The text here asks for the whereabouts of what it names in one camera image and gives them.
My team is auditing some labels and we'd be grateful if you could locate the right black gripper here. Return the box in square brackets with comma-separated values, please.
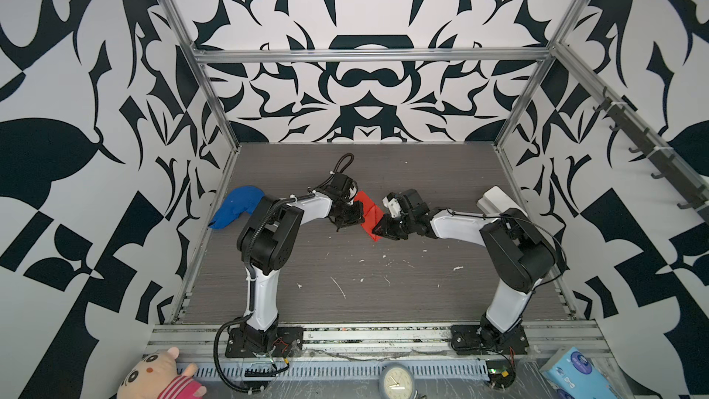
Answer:
[370, 213, 417, 240]

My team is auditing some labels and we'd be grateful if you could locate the red square paper sheet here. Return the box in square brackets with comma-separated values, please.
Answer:
[354, 191, 384, 242]

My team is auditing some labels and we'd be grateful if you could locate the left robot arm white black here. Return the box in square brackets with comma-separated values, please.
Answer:
[237, 172, 364, 333]

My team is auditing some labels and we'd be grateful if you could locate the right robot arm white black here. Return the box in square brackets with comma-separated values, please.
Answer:
[373, 187, 563, 335]

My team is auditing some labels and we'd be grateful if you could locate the white rectangular box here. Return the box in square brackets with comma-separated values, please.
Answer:
[476, 187, 522, 216]

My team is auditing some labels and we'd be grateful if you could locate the blue cloth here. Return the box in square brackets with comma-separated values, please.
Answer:
[209, 186, 265, 230]

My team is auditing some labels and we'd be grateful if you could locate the round analog clock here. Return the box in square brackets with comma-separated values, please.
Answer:
[379, 363, 417, 399]

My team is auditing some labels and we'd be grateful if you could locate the blue tissue pack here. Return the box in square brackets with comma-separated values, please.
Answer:
[539, 347, 617, 399]

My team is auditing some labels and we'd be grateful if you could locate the pink plush toy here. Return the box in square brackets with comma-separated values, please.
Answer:
[116, 347, 207, 399]

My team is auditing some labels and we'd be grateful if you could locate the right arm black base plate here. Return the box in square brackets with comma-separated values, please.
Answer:
[450, 324, 529, 356]

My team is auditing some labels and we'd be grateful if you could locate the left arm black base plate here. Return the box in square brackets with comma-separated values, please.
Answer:
[225, 325, 305, 358]

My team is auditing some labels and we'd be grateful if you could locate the white slotted cable duct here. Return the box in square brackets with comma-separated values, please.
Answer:
[176, 359, 491, 382]

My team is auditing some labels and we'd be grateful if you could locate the black cable at left base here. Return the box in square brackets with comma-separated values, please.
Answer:
[212, 314, 290, 395]

